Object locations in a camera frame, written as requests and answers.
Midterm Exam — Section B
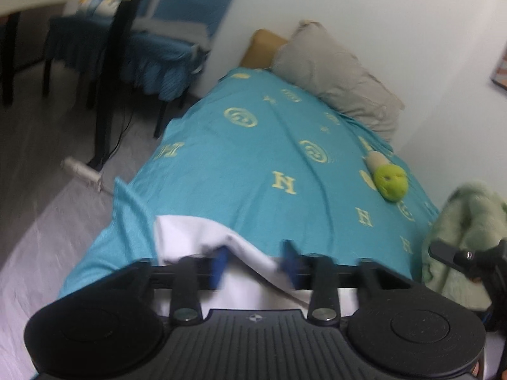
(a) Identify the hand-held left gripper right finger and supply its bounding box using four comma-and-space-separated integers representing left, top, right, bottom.
282, 241, 414, 323

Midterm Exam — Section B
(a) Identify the green printed fleece blanket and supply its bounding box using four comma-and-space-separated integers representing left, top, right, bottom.
422, 181, 507, 311

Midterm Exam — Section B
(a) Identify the blue covered chair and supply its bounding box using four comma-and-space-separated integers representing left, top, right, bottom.
119, 0, 250, 137
43, 0, 121, 107

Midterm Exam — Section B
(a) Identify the light printed cloth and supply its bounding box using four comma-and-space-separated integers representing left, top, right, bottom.
75, 0, 120, 17

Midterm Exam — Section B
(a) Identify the grey pillow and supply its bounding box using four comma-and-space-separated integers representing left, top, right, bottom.
271, 20, 405, 143

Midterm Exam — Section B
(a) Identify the bed with teal printed sheet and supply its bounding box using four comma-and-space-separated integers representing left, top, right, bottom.
59, 67, 440, 297

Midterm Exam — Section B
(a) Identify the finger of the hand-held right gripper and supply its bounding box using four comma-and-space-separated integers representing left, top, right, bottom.
428, 239, 478, 276

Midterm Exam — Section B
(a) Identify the green plush toy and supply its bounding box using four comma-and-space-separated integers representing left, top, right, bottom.
364, 151, 408, 202

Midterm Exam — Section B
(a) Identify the white shirt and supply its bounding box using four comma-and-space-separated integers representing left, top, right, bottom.
152, 216, 361, 319

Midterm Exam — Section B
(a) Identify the black cable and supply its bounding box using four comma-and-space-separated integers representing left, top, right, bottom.
99, 107, 134, 164

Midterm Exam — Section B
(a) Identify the tan pillow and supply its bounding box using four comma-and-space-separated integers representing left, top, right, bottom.
240, 28, 289, 69

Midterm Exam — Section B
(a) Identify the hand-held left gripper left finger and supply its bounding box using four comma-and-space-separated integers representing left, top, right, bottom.
105, 247, 229, 323

